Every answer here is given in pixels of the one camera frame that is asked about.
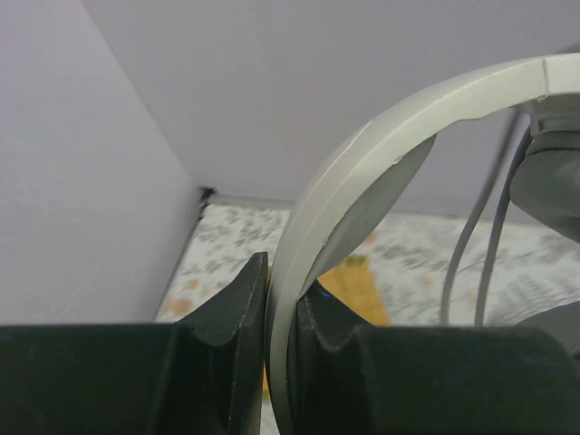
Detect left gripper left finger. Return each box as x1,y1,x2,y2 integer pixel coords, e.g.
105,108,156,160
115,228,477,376
1,252,268,434

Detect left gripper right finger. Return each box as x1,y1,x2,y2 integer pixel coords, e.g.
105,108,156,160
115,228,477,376
292,284,579,434

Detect grey headphone cable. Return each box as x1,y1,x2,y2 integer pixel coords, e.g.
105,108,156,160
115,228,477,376
439,108,536,327

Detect white grey gaming headphones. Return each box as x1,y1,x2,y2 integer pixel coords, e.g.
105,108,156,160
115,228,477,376
265,48,579,434

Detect yellow woven bamboo tray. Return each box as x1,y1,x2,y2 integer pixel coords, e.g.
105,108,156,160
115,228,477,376
318,255,392,326

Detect floral table mat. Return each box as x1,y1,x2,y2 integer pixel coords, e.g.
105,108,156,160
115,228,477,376
157,204,579,324

